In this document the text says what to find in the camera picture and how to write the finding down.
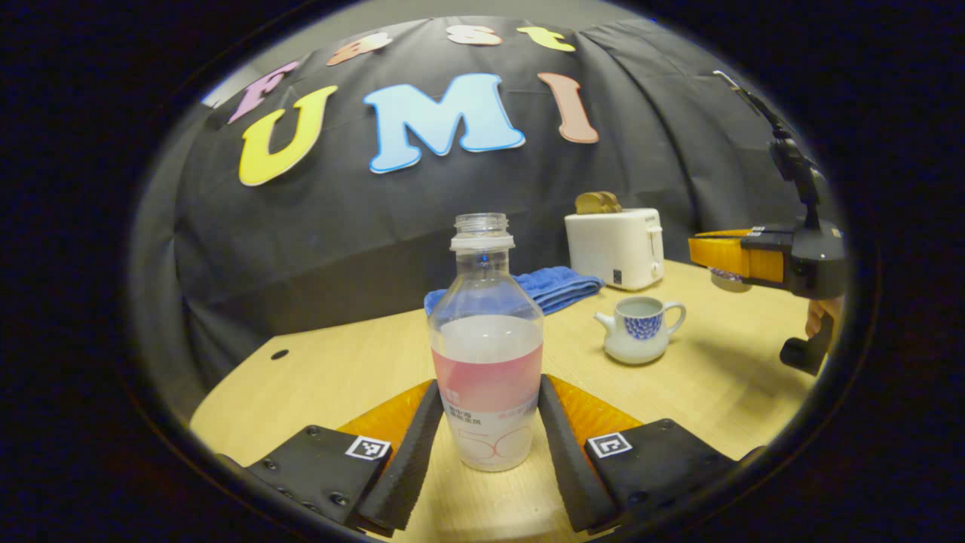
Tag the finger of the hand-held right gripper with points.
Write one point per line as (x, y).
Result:
(761, 231)
(731, 256)

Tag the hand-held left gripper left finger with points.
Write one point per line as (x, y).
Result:
(407, 467)

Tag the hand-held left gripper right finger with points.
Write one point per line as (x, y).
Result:
(565, 467)

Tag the white blue-patterned teacup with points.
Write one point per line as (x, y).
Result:
(637, 335)

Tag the clear water bottle pink label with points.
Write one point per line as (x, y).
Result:
(486, 362)

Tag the white toaster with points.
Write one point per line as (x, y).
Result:
(611, 249)

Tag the brown bread slices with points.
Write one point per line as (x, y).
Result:
(597, 203)

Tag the blue folded towel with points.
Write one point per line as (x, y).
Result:
(562, 286)

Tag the black backdrop cloth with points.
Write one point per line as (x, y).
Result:
(339, 241)

